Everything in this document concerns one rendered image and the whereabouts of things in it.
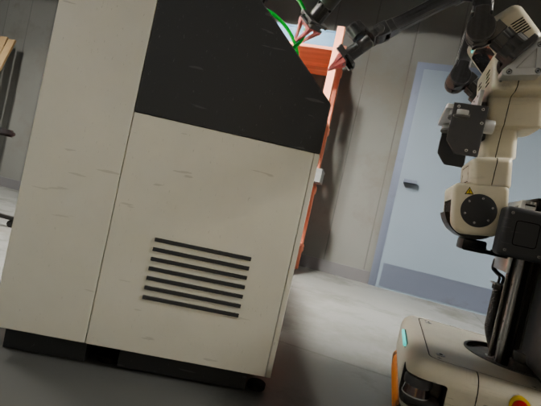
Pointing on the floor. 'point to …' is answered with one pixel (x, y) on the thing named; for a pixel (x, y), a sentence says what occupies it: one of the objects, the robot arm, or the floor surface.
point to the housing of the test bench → (72, 174)
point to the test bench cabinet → (200, 253)
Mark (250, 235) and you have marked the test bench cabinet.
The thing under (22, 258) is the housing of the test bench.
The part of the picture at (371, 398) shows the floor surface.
